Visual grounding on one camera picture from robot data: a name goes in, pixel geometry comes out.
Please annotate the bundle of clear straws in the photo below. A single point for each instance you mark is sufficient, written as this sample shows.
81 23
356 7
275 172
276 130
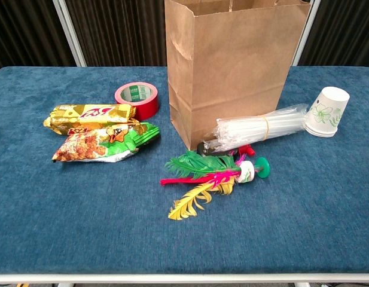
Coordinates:
256 128

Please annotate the green orange snack packet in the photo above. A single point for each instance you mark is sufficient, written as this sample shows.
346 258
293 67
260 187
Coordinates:
94 146

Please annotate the colourful feather shuttlecock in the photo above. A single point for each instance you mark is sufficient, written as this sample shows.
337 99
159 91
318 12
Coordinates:
196 167

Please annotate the red tape roll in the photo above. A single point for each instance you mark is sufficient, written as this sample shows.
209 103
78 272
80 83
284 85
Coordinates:
146 109

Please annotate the small red plastic object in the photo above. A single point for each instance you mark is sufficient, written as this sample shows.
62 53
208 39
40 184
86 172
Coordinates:
247 150

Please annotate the golden snack packet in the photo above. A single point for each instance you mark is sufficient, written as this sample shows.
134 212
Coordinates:
88 115

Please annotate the blue table cloth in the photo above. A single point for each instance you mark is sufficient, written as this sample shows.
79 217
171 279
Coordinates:
82 209

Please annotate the dark pleated partition panel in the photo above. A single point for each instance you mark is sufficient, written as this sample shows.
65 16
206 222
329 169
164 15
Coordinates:
342 30
22 30
121 30

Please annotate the floral paper cup stack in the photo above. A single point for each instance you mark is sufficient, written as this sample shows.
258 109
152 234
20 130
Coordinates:
326 113

